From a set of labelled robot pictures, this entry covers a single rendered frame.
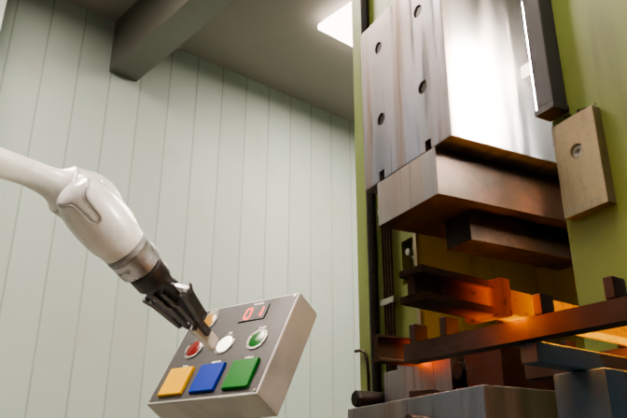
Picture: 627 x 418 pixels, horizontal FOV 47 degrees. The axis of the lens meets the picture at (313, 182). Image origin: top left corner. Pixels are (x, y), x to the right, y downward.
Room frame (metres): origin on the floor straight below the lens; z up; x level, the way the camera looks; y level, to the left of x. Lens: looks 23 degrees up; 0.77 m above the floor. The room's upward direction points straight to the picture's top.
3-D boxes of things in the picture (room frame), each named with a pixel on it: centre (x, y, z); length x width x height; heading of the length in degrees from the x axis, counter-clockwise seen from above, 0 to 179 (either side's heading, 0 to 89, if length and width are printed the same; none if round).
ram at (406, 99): (1.35, -0.38, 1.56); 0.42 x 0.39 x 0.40; 118
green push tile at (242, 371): (1.58, 0.15, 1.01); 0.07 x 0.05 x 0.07; 53
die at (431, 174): (1.39, -0.36, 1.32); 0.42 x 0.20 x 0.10; 118
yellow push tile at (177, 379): (1.71, 0.31, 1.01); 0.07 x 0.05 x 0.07; 53
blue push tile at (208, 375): (1.64, 0.23, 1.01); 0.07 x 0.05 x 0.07; 53
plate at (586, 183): (1.07, -0.44, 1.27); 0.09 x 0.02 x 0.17; 28
